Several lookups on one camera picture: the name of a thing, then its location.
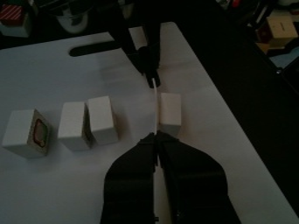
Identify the white block with red picture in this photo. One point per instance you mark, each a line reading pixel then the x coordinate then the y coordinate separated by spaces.
pixel 23 132

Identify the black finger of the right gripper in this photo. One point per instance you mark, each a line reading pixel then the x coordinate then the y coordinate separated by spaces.
pixel 152 33
pixel 123 39

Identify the red striped white box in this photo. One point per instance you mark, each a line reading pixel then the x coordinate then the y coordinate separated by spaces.
pixel 14 20

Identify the white round pot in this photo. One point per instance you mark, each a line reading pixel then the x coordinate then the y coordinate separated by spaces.
pixel 74 19

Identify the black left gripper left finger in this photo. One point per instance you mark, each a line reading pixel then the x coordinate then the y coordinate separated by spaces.
pixel 130 180

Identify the white wooden block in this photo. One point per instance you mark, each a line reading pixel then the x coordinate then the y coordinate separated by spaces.
pixel 102 119
pixel 72 125
pixel 170 112

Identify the white cutting board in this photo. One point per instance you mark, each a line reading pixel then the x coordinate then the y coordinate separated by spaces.
pixel 54 78

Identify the brown cardboard box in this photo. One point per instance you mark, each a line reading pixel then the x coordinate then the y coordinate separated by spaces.
pixel 282 30

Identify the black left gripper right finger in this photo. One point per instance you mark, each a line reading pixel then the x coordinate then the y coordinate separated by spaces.
pixel 194 183

